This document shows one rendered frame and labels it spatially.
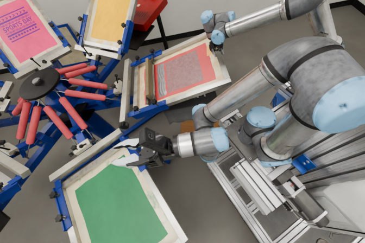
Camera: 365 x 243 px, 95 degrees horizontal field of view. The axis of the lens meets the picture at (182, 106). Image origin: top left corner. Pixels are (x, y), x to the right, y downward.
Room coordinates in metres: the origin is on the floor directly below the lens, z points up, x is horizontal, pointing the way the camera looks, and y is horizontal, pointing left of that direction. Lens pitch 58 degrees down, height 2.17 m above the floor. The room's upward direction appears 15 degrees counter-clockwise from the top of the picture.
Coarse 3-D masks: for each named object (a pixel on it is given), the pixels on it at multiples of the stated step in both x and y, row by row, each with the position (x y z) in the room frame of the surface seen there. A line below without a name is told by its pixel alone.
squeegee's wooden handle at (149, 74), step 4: (148, 60) 1.17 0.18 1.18; (148, 64) 1.12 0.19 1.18; (152, 64) 1.17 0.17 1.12; (148, 68) 1.07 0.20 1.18; (148, 72) 1.02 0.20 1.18; (148, 76) 0.97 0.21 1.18; (152, 76) 1.02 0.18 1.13; (148, 80) 0.93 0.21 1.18; (152, 80) 0.97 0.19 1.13; (148, 84) 0.89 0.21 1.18; (152, 84) 0.93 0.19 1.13; (148, 88) 0.85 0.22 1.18; (152, 88) 0.88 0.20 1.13; (148, 92) 0.81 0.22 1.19; (152, 92) 0.85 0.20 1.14; (148, 96) 0.79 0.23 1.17; (152, 96) 0.81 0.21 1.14
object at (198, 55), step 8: (200, 48) 1.11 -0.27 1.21; (176, 56) 1.16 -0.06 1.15; (184, 56) 1.11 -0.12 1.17; (192, 56) 1.07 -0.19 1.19; (200, 56) 1.02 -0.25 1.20; (208, 56) 0.98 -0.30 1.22; (160, 64) 1.17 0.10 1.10; (168, 64) 1.12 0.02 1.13; (176, 64) 1.07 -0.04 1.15; (184, 64) 1.03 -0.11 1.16; (192, 64) 0.98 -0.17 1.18; (144, 72) 1.16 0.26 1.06; (168, 72) 1.02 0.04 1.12; (176, 72) 0.98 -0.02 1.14; (144, 80) 1.06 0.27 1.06
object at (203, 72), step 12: (180, 72) 0.96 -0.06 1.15; (192, 72) 0.90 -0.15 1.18; (204, 72) 0.85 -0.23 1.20; (156, 84) 0.96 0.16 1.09; (168, 84) 0.90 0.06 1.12; (180, 84) 0.84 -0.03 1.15; (192, 84) 0.79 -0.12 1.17; (144, 96) 0.89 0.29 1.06; (156, 96) 0.83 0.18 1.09; (168, 96) 0.78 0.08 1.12
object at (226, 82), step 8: (192, 40) 1.21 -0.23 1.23; (200, 40) 1.20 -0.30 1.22; (176, 48) 1.22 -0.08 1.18; (160, 56) 1.24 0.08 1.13; (144, 64) 1.25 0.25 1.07; (224, 64) 0.81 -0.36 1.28; (136, 72) 1.17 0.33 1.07; (224, 72) 0.74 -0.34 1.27; (136, 80) 1.07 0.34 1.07; (224, 80) 0.68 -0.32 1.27; (136, 88) 0.98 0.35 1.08; (200, 88) 0.70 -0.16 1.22; (208, 88) 0.67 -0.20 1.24; (216, 88) 0.66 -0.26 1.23; (136, 96) 0.90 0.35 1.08; (184, 96) 0.69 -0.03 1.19; (192, 96) 0.67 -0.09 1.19; (136, 104) 0.81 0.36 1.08; (168, 104) 0.69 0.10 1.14
